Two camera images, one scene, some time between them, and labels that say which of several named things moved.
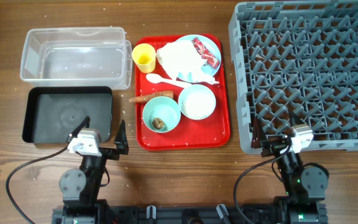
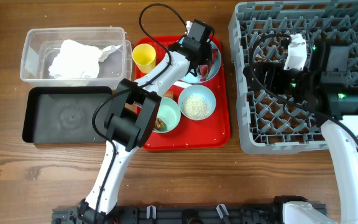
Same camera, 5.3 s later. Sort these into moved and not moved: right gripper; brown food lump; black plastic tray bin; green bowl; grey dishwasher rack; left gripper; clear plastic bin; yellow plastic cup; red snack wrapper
Moved: left gripper; red snack wrapper; right gripper
Not moved: brown food lump; green bowl; yellow plastic cup; grey dishwasher rack; clear plastic bin; black plastic tray bin
